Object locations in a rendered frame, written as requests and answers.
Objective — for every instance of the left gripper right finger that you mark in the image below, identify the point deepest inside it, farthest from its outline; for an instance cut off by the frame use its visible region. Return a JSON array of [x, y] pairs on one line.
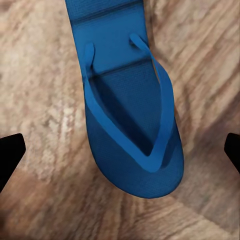
[[232, 149]]

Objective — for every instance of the sandal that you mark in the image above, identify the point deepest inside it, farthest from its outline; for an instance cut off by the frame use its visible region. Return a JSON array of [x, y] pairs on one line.
[[128, 97]]

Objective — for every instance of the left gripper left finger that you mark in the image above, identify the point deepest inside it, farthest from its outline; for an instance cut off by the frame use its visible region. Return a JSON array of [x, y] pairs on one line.
[[12, 149]]

